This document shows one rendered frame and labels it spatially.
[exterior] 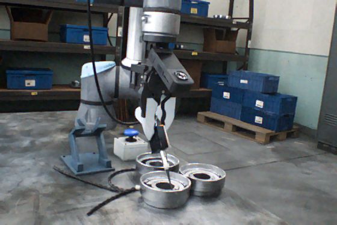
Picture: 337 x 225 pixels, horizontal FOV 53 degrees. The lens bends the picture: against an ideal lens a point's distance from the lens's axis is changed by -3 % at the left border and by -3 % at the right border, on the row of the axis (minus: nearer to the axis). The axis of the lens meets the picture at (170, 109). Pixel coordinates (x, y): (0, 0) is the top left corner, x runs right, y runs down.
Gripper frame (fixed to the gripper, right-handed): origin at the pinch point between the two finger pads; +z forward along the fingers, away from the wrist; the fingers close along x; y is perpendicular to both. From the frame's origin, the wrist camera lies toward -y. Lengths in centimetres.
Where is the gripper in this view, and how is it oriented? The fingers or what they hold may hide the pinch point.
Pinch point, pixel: (157, 134)
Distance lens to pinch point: 71.5
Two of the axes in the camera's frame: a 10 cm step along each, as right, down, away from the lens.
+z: -0.8, 9.8, 2.0
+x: -8.3, 0.4, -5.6
